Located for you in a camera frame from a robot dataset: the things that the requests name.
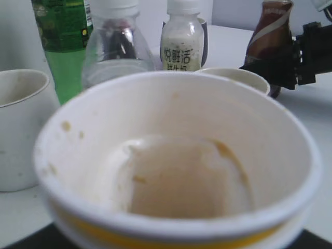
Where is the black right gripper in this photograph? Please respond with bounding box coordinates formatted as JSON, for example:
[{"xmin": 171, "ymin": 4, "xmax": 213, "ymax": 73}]
[{"xmin": 240, "ymin": 22, "xmax": 331, "ymax": 90}]

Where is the red ceramic mug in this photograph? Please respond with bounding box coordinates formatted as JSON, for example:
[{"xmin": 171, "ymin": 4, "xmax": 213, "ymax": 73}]
[{"xmin": 196, "ymin": 67, "xmax": 270, "ymax": 95}]

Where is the brown coffee bottle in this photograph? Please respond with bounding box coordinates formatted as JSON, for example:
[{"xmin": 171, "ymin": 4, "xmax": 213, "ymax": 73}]
[{"xmin": 244, "ymin": 1, "xmax": 293, "ymax": 65}]

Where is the white cap milk bottle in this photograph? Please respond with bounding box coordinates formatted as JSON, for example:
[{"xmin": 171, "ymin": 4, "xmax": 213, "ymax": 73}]
[{"xmin": 160, "ymin": 0, "xmax": 204, "ymax": 71}]

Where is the yellow paper cup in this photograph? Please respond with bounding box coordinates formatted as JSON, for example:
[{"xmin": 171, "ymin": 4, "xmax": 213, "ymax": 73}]
[{"xmin": 33, "ymin": 71, "xmax": 322, "ymax": 248}]

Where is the clear water bottle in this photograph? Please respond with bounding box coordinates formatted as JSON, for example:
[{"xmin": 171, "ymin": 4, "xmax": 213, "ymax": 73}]
[{"xmin": 81, "ymin": 1, "xmax": 156, "ymax": 90}]

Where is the green soda bottle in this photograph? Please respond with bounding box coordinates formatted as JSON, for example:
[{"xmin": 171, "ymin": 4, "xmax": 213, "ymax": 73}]
[{"xmin": 31, "ymin": 0, "xmax": 93, "ymax": 104}]

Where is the white ceramic mug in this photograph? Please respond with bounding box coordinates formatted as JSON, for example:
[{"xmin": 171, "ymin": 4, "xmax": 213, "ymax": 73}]
[{"xmin": 1, "ymin": 69, "xmax": 60, "ymax": 192}]

